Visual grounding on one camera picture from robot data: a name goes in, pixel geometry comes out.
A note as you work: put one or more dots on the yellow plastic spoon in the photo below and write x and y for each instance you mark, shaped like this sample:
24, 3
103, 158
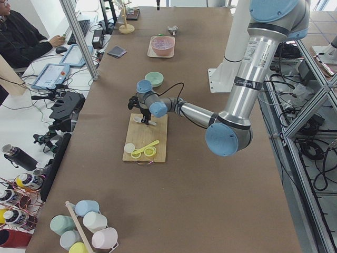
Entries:
145, 147

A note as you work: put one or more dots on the blue cup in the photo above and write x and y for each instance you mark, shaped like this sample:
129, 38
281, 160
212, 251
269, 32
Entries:
85, 206

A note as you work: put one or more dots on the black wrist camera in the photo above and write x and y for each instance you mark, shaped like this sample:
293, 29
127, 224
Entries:
133, 103

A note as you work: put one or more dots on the yellow cup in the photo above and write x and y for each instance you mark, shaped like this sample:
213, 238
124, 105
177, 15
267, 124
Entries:
78, 247

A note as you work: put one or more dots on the wooden cutting board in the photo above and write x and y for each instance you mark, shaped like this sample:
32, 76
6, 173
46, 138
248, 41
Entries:
141, 135

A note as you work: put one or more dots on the dark tray with cups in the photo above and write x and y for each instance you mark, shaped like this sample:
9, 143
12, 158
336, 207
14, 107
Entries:
132, 14

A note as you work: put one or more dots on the yellow sauce bottle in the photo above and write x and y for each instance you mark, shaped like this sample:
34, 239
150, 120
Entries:
31, 181

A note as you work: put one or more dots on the person in black jacket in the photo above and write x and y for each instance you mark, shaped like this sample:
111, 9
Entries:
21, 42

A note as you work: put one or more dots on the aluminium frame post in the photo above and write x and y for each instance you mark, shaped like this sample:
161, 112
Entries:
69, 12

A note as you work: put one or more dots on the black monitor bar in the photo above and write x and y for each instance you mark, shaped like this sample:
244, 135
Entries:
54, 167

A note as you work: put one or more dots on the mint green bowl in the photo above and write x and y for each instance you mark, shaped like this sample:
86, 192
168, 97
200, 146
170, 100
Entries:
156, 78

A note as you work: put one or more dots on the white round lid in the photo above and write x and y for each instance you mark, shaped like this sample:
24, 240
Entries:
129, 148

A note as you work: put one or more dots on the pink bowl with ice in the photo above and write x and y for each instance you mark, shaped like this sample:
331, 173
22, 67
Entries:
162, 45

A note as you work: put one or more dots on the black water bottle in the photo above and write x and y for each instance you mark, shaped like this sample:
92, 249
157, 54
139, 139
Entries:
19, 158

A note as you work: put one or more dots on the lemon slice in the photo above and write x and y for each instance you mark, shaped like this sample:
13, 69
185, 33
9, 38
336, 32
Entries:
150, 151

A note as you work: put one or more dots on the black computer mouse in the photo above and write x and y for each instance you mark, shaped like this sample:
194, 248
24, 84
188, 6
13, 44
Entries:
60, 49

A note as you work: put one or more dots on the white ceramic spoon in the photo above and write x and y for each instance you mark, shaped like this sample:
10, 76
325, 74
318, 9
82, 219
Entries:
138, 120

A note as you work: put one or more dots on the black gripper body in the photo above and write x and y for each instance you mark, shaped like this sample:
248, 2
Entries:
144, 112

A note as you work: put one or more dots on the teach pendant tablet far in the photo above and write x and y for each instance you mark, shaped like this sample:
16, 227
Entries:
73, 57

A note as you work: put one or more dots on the green cup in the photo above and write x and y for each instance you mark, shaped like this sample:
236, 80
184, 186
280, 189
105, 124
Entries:
61, 224

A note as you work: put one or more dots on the metal ice scoop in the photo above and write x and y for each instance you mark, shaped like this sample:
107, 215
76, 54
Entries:
173, 30

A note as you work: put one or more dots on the teach pendant tablet near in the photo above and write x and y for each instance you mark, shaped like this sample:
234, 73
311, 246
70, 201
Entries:
51, 76

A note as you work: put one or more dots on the grey folded cloth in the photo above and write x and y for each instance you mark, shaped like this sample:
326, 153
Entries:
117, 52

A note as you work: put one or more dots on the white cup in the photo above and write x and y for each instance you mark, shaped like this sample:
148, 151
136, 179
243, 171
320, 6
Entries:
94, 221

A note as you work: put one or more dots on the wooden mug tree stand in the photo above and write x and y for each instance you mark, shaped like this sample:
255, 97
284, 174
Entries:
125, 28

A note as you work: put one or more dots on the grey-blue cup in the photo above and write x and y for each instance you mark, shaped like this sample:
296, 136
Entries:
69, 238

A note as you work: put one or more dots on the teach pendant tablet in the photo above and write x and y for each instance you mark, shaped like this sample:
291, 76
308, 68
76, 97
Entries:
51, 76
73, 57

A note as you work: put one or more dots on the pink cup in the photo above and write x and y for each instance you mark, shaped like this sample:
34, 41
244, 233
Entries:
105, 239

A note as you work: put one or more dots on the cream rectangular tray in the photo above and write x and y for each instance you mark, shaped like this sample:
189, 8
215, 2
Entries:
150, 53

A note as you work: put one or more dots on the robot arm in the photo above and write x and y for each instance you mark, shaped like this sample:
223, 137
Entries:
229, 131

